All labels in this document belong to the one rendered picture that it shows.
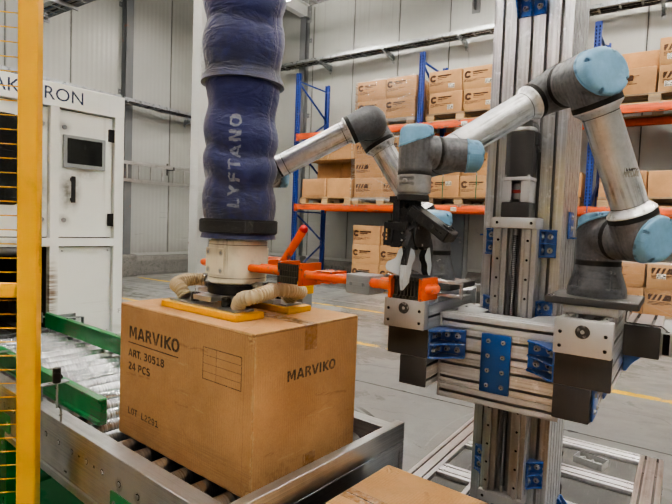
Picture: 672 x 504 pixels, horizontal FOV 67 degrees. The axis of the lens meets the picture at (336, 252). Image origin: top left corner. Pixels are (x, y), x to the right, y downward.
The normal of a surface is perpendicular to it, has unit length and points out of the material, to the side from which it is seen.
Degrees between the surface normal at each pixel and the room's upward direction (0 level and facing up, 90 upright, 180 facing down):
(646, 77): 90
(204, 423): 90
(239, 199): 75
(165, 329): 90
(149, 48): 90
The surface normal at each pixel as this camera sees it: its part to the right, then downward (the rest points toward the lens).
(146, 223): 0.83, 0.06
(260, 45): 0.51, 0.12
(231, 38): -0.05, 0.15
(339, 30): -0.57, 0.02
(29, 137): 0.22, 0.06
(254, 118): 0.54, -0.15
